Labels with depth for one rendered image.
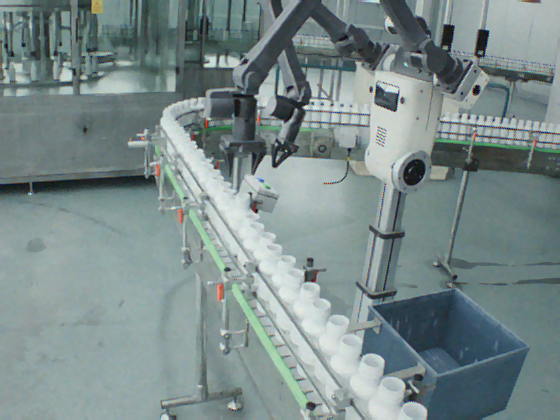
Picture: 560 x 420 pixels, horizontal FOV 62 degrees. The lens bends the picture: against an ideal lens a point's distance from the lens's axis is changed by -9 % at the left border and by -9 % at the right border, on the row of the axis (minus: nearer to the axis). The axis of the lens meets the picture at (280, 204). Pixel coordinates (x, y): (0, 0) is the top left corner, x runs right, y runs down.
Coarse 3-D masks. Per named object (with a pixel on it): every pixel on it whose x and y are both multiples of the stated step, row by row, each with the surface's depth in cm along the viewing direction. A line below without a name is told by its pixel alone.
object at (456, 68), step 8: (456, 56) 145; (448, 64) 137; (456, 64) 138; (464, 64) 140; (472, 64) 140; (440, 72) 140; (448, 72) 139; (456, 72) 139; (464, 72) 140; (440, 80) 143; (448, 80) 141; (456, 80) 140; (440, 88) 145; (448, 88) 143; (456, 88) 141
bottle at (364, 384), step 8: (368, 360) 79; (376, 360) 78; (360, 368) 77; (368, 368) 76; (376, 368) 75; (352, 376) 80; (360, 376) 77; (368, 376) 76; (376, 376) 76; (352, 384) 78; (360, 384) 77; (368, 384) 76; (376, 384) 77; (352, 392) 78; (360, 392) 76; (368, 392) 76; (376, 392) 76; (360, 400) 77; (368, 400) 76; (352, 408) 78; (352, 416) 79
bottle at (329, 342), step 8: (336, 320) 89; (344, 320) 88; (328, 328) 87; (336, 328) 86; (344, 328) 86; (328, 336) 87; (336, 336) 86; (320, 344) 88; (328, 344) 87; (336, 344) 86; (328, 352) 86; (336, 352) 86; (328, 360) 87; (320, 368) 89; (320, 376) 89; (320, 384) 90
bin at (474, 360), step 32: (384, 320) 126; (416, 320) 141; (448, 320) 147; (480, 320) 134; (384, 352) 126; (416, 352) 114; (448, 352) 147; (480, 352) 134; (512, 352) 115; (448, 384) 109; (480, 384) 115; (512, 384) 121; (448, 416) 115; (480, 416) 121
